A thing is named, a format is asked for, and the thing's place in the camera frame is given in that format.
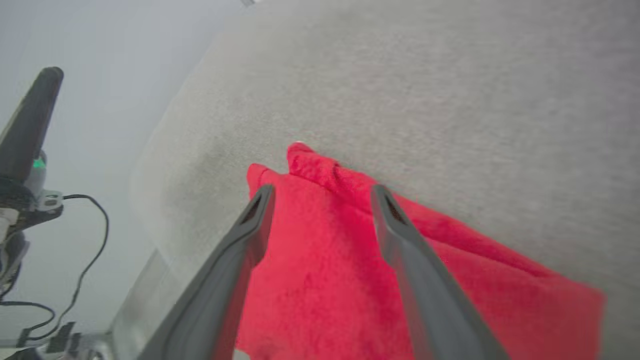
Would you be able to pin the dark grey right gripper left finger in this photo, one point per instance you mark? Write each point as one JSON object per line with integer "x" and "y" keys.
{"x": 210, "y": 310}

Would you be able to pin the red and white garment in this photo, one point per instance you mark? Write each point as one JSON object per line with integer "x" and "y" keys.
{"x": 325, "y": 280}

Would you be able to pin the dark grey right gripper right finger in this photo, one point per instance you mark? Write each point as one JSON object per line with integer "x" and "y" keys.
{"x": 435, "y": 310}

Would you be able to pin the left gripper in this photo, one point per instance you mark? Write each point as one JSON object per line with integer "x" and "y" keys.
{"x": 20, "y": 205}

